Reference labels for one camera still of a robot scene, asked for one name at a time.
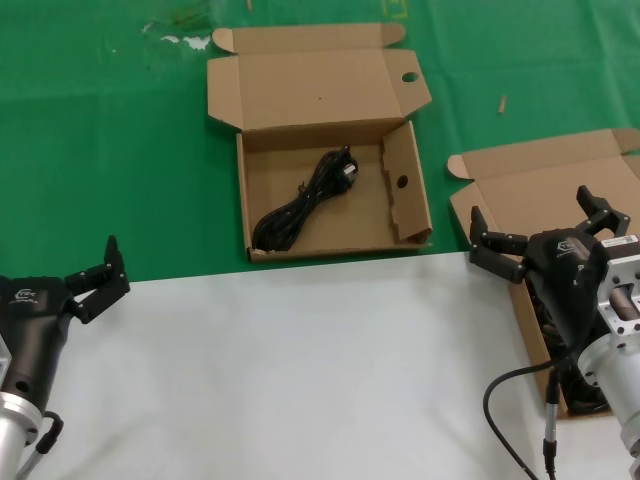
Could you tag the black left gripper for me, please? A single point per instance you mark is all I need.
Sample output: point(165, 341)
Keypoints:
point(35, 330)

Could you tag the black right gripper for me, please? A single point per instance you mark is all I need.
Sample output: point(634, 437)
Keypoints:
point(565, 280)

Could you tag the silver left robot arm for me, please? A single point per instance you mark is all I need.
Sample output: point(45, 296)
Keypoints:
point(10, 435)

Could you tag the cardboard box with round hole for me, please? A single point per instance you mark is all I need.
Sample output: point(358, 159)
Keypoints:
point(310, 85)

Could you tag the green table cloth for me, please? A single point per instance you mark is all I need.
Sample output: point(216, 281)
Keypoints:
point(75, 150)

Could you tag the white table cloth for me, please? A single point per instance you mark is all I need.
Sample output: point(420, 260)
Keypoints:
point(250, 375)

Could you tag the crumpled clear plastic wrap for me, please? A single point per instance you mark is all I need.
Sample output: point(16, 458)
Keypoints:
point(197, 44)

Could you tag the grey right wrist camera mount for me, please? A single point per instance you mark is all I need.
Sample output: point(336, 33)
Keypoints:
point(620, 270)

